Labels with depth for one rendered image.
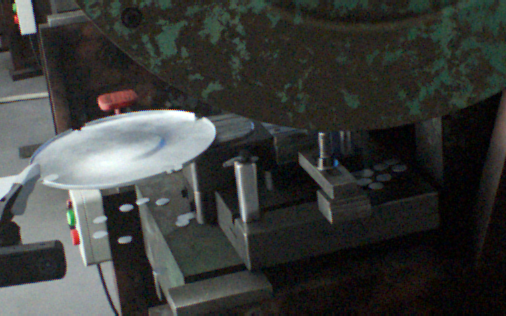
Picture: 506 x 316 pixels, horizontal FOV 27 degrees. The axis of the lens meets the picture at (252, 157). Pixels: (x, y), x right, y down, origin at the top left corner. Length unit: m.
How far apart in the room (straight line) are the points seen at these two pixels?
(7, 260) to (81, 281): 1.65
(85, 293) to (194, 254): 1.35
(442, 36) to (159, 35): 0.33
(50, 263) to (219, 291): 0.27
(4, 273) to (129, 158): 0.33
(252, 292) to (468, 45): 0.48
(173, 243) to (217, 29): 0.58
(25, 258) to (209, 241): 0.38
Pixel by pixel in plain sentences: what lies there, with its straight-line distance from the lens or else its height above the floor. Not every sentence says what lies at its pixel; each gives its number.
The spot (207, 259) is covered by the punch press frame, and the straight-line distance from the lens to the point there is 1.58.
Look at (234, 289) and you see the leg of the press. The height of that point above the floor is 0.64.
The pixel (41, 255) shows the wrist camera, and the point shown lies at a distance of 1.33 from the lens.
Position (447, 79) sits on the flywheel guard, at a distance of 1.25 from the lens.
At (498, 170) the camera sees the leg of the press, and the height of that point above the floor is 0.73.
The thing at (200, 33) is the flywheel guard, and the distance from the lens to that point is 1.13.
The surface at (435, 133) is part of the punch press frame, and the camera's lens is 1.61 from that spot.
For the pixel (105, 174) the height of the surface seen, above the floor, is 0.78.
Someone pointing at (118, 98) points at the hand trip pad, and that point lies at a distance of 1.96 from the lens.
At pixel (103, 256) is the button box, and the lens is 1.94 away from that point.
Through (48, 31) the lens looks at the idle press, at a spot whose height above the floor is 0.61.
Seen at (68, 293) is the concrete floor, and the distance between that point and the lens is 2.94.
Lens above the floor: 1.36
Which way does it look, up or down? 22 degrees down
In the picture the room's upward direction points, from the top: 6 degrees counter-clockwise
